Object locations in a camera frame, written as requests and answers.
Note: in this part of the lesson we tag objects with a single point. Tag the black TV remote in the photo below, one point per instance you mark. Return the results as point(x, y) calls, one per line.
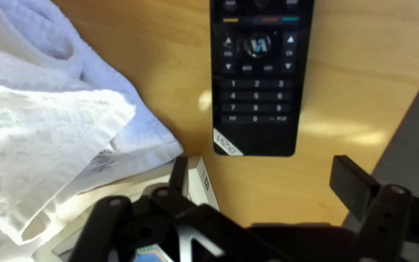
point(261, 73)

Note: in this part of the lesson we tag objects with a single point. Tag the white crumpled cloth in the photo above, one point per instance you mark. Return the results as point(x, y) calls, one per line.
point(44, 117)

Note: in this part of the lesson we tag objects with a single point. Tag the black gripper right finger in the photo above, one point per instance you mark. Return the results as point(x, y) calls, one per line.
point(385, 219)

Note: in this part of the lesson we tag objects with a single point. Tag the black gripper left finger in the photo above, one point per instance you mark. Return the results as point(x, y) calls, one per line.
point(171, 219)

